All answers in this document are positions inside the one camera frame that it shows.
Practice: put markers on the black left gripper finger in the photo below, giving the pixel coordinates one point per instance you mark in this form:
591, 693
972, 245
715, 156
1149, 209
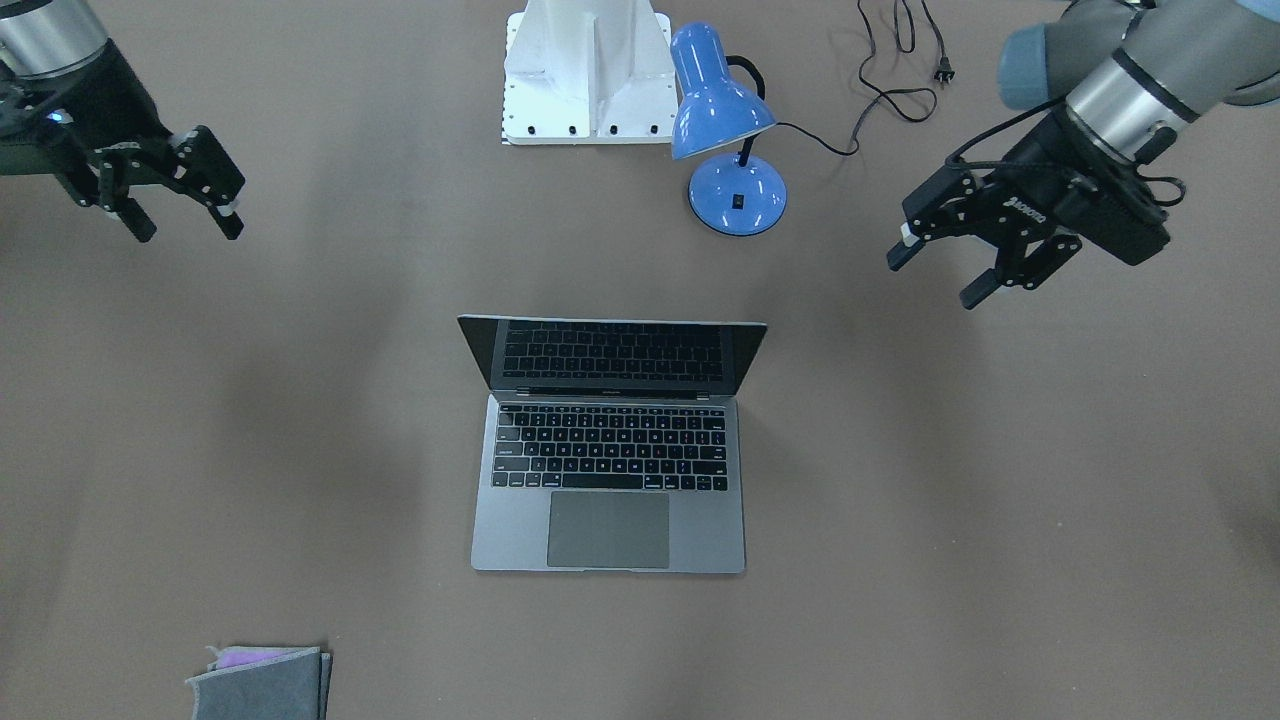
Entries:
952, 203
1026, 257

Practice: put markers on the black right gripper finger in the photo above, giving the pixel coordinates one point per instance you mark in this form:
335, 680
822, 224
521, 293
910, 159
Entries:
201, 169
122, 167

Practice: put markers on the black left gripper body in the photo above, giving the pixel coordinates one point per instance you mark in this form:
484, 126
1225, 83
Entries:
1040, 172

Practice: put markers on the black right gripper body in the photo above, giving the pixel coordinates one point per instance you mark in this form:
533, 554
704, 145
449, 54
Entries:
108, 108

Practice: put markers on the grey laptop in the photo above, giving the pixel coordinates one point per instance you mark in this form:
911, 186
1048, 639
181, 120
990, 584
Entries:
610, 444

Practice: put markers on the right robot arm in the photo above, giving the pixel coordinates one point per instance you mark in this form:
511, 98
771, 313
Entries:
47, 38

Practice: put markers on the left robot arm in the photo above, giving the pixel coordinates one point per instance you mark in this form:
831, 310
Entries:
1112, 85

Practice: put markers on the blue desk lamp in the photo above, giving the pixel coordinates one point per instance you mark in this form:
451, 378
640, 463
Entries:
721, 112

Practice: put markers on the grey folded cloth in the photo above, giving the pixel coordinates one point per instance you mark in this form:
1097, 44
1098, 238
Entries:
246, 682

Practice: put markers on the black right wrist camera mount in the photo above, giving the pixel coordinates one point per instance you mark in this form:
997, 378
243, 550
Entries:
31, 143

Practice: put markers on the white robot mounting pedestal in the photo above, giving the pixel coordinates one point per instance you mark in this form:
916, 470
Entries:
588, 72

